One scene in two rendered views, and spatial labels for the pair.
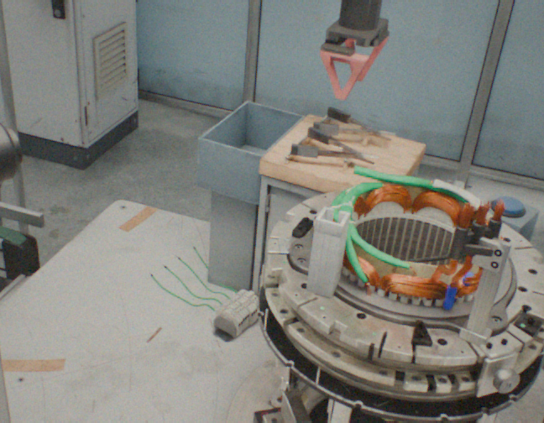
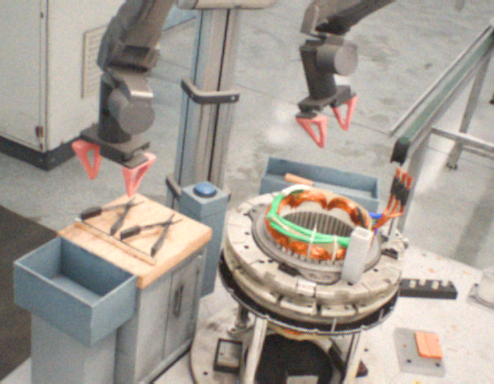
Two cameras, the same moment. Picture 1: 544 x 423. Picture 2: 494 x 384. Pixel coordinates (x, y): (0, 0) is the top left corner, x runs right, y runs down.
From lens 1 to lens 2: 124 cm
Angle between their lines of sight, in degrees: 70
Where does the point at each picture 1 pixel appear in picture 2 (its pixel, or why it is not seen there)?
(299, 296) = (361, 288)
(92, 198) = not seen: outside the picture
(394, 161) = (158, 212)
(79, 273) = not seen: outside the picture
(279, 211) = (147, 305)
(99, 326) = not seen: outside the picture
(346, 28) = (126, 143)
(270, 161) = (148, 272)
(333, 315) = (377, 279)
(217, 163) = (107, 312)
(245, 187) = (126, 310)
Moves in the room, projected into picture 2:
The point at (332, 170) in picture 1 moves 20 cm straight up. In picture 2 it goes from (169, 245) to (179, 142)
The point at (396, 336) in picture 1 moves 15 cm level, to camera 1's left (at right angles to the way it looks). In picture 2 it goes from (391, 262) to (390, 315)
